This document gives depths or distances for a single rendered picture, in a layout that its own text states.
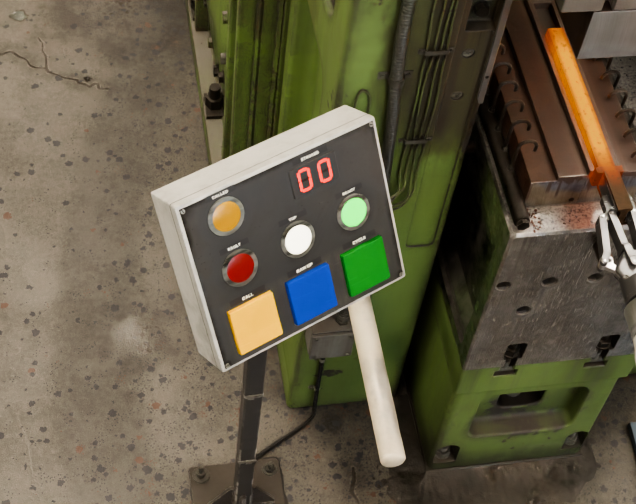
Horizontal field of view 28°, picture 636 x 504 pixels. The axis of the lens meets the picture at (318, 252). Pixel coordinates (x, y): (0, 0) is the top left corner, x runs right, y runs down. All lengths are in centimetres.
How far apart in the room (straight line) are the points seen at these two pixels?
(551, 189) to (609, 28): 37
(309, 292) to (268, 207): 16
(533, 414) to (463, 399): 27
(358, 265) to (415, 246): 55
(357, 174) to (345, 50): 23
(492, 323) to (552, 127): 40
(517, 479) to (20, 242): 133
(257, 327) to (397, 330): 89
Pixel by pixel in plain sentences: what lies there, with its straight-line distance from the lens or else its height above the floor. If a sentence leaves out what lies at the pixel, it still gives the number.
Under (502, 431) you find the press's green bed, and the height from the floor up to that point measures 16.
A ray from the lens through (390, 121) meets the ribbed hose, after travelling 210.
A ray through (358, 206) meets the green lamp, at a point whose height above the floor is 110.
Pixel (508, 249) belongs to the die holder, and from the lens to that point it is 215.
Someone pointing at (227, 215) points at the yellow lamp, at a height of 117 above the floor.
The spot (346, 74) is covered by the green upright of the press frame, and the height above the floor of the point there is 111.
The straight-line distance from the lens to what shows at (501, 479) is 292.
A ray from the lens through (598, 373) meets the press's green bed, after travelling 264.
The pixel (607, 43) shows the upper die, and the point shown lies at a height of 130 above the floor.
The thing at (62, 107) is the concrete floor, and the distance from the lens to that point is 347.
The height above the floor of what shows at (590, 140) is 101.
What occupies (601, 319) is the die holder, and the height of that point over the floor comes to 62.
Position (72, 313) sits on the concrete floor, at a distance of 306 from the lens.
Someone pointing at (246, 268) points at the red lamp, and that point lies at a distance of 180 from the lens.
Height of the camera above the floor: 256
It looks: 54 degrees down
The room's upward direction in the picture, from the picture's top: 9 degrees clockwise
